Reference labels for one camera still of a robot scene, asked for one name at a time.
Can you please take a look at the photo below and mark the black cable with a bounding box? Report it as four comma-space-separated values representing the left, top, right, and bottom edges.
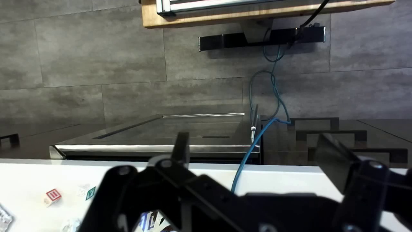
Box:
297, 0, 332, 31

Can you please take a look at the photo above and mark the blue cable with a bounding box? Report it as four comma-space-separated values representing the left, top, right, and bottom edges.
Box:
230, 27, 293, 194

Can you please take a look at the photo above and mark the dark drawer handle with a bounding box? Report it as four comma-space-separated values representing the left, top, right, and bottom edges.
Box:
287, 118, 409, 165

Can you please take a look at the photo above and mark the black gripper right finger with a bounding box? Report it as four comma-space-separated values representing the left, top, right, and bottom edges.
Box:
314, 134, 412, 232

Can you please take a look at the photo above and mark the small red white cube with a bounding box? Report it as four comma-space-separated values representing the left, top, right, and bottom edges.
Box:
44, 189, 62, 207

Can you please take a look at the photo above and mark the black induction cooktop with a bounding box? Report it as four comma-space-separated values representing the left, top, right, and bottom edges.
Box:
49, 112, 263, 164

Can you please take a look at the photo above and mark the black power strip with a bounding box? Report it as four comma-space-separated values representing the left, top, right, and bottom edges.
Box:
197, 26, 327, 52

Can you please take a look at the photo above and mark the blue white paper bowl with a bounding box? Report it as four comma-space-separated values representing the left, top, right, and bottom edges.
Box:
134, 210, 175, 232

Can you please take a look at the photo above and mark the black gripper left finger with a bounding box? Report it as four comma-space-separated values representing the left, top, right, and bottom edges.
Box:
78, 133, 241, 232

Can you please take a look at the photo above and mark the silver metal rail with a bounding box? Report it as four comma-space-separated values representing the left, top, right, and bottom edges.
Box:
154, 0, 301, 17

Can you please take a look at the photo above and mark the wooden shelf board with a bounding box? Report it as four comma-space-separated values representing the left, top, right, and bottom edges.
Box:
140, 0, 395, 29

